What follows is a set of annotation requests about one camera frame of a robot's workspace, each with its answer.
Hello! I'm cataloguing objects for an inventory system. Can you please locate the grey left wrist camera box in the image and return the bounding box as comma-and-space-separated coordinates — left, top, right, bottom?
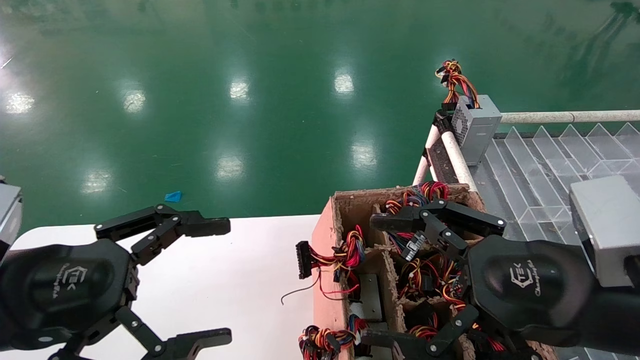
0, 176, 24, 253

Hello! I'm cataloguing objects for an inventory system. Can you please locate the grey power supply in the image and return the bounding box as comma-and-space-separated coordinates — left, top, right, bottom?
432, 254, 471, 313
280, 225, 385, 323
419, 181, 451, 203
435, 59, 503, 167
299, 314, 396, 360
407, 315, 442, 344
384, 189, 430, 263
399, 255, 436, 301
470, 322, 508, 353

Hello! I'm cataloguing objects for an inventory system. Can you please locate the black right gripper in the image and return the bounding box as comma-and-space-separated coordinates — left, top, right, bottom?
360, 199, 597, 360

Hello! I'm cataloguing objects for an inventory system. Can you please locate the brown cardboard divider box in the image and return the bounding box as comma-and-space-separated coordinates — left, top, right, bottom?
312, 182, 558, 360

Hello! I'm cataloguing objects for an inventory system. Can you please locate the dark rack strip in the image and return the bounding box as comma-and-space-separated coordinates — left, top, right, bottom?
428, 137, 460, 185

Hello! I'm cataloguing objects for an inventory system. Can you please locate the white frame pipe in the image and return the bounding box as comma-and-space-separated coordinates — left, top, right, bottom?
500, 110, 640, 124
412, 124, 442, 187
440, 130, 479, 193

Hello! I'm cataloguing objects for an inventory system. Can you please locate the black pipe joint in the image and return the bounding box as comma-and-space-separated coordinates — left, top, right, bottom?
433, 110, 455, 135

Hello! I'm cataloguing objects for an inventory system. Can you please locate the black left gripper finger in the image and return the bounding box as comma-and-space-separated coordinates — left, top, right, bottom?
47, 306, 233, 360

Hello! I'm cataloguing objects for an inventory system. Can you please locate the clear ribbed plastic sheet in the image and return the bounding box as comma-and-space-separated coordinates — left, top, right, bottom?
470, 122, 640, 360

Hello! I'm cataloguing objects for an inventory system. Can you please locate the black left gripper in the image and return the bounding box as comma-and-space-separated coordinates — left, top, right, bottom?
0, 203, 232, 352

